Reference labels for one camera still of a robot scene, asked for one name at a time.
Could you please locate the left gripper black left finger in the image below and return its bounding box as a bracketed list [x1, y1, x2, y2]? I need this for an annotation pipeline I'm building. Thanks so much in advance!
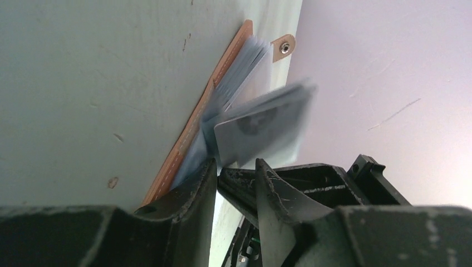
[1, 159, 217, 266]

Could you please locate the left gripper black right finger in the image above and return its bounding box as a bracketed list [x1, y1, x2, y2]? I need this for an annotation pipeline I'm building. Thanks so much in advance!
[255, 159, 471, 266]

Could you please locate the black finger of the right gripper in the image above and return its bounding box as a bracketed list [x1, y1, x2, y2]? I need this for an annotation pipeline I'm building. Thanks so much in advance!
[217, 155, 410, 267]

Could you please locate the brown leather card holder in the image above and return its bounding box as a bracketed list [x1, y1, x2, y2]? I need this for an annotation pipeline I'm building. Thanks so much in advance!
[142, 19, 296, 205]

